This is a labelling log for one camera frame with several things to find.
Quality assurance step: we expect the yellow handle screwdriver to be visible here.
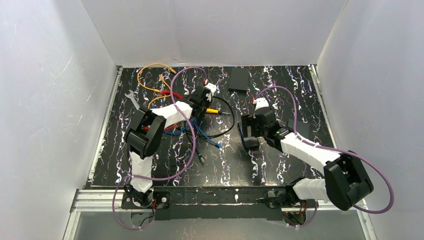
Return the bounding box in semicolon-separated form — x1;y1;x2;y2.
206;108;232;115

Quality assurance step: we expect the black ethernet cable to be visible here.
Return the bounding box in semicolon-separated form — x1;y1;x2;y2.
183;96;237;166

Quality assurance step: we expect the black box at back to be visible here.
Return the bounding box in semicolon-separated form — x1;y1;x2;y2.
228;67;250;93

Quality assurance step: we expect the red ethernet cable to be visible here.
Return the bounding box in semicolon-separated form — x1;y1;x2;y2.
142;89;186;132

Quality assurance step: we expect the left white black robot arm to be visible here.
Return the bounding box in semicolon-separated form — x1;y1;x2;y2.
124;83;217;208

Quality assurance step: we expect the aluminium front rail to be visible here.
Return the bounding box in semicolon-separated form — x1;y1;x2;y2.
64;189;377;240

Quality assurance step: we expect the orange ethernet cable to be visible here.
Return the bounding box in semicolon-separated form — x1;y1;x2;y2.
147;74;174;110
137;63;177;93

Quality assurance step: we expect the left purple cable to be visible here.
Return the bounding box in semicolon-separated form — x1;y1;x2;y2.
111;66;209;231

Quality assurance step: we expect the silver open-end wrench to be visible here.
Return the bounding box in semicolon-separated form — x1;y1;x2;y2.
124;90;140;110

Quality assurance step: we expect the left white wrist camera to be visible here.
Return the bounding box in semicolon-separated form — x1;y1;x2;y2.
203;79;217;102

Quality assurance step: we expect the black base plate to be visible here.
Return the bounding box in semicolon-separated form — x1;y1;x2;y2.
120;185;316;224

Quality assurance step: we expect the purple cable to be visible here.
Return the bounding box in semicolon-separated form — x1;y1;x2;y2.
111;66;209;231
253;85;395;229

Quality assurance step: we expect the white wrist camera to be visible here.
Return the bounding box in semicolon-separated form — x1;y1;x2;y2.
252;97;271;115
203;79;217;102

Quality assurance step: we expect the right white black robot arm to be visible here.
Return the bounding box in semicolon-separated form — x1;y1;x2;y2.
237;108;374;211

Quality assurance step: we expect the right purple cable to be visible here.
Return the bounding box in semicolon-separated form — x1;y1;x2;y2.
253;85;395;229

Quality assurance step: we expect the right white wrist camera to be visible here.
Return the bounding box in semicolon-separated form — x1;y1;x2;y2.
252;97;271;115

